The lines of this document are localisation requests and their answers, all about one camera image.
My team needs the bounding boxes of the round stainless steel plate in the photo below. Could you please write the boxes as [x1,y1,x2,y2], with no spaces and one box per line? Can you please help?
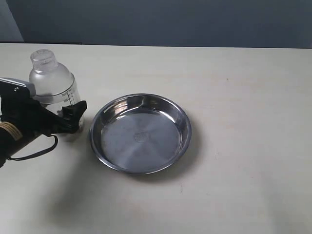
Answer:
[88,93,192,175]

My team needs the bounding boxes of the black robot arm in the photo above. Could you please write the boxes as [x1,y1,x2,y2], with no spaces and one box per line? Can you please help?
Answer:
[0,78,87,165]

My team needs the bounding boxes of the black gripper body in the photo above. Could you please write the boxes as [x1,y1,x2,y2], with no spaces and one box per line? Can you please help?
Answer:
[0,96,58,136]

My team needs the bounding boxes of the black cable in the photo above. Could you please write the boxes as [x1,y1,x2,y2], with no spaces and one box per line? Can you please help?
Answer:
[6,133,59,161]

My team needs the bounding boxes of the clear plastic shaker bottle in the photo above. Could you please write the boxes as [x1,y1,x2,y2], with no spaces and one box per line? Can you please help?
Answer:
[29,49,80,117]

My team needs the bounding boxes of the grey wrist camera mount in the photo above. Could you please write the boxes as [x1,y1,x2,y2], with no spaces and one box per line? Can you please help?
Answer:
[0,78,36,99]

